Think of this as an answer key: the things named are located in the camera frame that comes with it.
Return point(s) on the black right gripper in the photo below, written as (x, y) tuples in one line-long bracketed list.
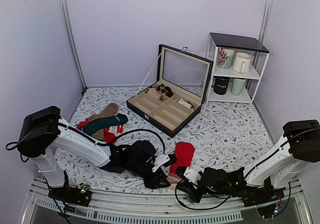
[(196, 198)]

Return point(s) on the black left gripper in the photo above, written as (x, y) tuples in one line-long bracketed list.
[(152, 183)]

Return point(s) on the red and beige sock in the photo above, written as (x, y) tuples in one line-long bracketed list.
[(184, 152)]

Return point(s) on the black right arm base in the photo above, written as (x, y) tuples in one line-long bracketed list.
[(264, 195)]

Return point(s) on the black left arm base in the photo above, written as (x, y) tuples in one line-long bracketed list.
[(79, 195)]

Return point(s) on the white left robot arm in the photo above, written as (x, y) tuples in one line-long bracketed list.
[(46, 128)]

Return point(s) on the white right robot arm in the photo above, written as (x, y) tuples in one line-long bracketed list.
[(265, 179)]

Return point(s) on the red white striped sock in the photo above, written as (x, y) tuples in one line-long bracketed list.
[(116, 129)]

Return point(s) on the red sock in pile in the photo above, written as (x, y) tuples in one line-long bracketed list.
[(101, 135)]

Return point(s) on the dark green sock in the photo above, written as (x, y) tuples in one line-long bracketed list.
[(102, 123)]

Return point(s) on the cream rolled sock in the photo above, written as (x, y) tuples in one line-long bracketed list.
[(185, 103)]

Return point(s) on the black compartment storage box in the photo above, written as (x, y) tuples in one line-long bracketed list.
[(188, 76)]

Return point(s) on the beige rolled sock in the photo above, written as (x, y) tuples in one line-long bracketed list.
[(155, 94)]

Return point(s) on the dark brown rolled sock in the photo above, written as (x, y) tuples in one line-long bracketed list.
[(165, 90)]

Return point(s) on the black mug with text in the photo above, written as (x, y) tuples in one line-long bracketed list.
[(221, 85)]

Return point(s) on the pale green cup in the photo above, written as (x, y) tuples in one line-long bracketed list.
[(237, 86)]

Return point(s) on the white two-tier shelf rack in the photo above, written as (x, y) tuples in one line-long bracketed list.
[(259, 54)]

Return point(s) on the cream ribbed mug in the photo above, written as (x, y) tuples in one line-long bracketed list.
[(242, 62)]

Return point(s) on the coral pattern mug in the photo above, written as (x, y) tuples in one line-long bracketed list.
[(225, 57)]

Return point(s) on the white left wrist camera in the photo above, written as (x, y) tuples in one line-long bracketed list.
[(163, 160)]

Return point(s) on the slotted aluminium front rail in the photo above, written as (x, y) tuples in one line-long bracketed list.
[(113, 207)]

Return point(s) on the left aluminium frame post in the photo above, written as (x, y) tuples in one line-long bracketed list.
[(72, 44)]

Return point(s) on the aluminium frame post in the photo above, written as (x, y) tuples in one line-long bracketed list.
[(265, 19), (72, 44)]

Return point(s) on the right aluminium frame post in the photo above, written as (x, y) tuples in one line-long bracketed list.
[(265, 19)]

